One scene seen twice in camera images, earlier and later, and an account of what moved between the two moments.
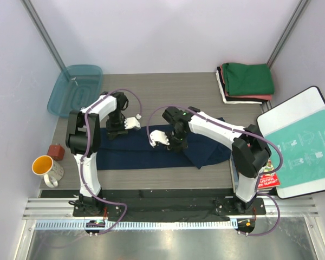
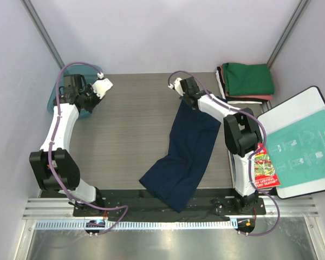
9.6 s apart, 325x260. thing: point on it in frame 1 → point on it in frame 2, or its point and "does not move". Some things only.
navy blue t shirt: [207, 144] → [193, 136]
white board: [306, 103] does not move
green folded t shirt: [242, 79] does not move
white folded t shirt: [224, 97] does not move
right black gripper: [176, 148] → [183, 97]
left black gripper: [112, 132] → [89, 89]
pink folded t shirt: [267, 97] does not move
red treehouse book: [269, 180] does not move
